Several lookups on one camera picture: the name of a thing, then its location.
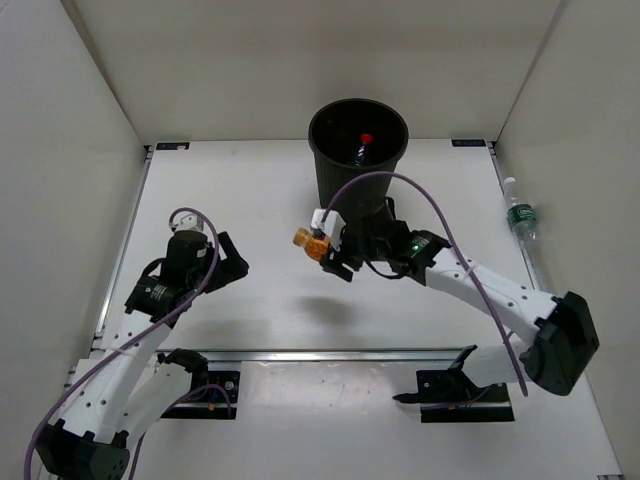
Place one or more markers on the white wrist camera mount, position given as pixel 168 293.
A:
pixel 328 224
pixel 187 221

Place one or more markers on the orange juice bottle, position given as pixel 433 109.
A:
pixel 314 245

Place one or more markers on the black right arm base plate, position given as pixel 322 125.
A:
pixel 447 397

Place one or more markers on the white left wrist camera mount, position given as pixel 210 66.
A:
pixel 187 221

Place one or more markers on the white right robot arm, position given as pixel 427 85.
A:
pixel 551 338

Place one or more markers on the clear bottle green label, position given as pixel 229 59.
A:
pixel 520 214

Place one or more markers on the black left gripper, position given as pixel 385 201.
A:
pixel 229 269

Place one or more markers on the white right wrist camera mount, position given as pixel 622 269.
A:
pixel 328 224

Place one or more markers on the blue table sticker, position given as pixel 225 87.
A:
pixel 172 146
pixel 468 143

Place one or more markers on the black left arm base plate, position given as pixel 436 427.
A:
pixel 213 398

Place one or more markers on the left blue table sticker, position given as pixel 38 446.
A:
pixel 172 146

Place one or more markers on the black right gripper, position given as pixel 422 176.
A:
pixel 344 253

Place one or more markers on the black plastic waste bin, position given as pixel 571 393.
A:
pixel 334 137

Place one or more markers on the aluminium front table rail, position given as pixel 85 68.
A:
pixel 331 356

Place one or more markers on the clear bottle red label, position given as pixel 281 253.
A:
pixel 362 154

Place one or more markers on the right blue table sticker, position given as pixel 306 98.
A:
pixel 468 143

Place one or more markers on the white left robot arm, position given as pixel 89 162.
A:
pixel 110 408

